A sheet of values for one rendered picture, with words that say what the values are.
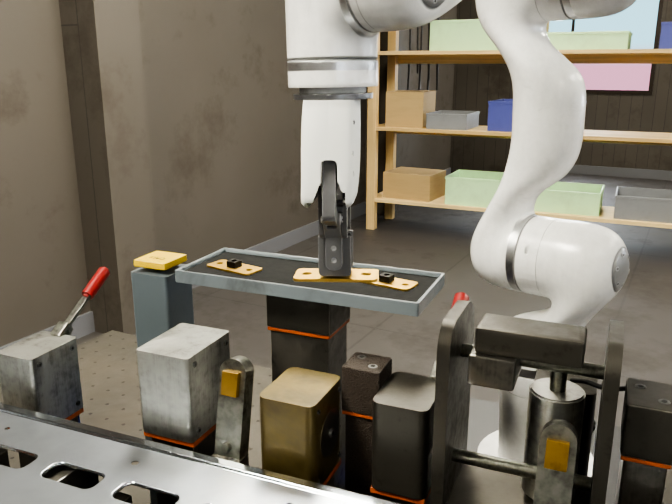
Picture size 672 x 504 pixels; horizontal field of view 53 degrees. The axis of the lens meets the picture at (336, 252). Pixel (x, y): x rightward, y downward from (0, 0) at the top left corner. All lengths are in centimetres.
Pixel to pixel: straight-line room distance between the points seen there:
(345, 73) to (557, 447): 42
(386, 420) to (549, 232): 39
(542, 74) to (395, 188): 515
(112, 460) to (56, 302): 302
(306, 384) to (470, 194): 508
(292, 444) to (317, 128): 39
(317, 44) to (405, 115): 538
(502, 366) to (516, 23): 49
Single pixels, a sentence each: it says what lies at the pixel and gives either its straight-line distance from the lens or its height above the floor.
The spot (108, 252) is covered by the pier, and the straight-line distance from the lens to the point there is 381.
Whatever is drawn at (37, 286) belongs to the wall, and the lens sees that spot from 378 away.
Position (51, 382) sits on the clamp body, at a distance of 108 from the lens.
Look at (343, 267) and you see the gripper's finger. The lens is 66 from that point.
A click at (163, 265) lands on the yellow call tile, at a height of 116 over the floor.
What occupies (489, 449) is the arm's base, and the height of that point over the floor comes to 82.
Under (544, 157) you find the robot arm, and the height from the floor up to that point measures 133.
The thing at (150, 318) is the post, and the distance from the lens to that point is 111.
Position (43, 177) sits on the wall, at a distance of 373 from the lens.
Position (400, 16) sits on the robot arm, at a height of 149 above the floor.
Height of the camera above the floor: 146
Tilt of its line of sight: 16 degrees down
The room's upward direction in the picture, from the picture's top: straight up
